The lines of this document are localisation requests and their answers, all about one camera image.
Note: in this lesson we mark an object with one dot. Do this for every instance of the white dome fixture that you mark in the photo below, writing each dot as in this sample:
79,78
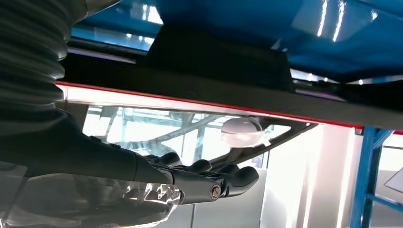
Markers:
242,132

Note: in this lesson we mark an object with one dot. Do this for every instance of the black strut frame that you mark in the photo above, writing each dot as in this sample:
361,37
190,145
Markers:
239,154

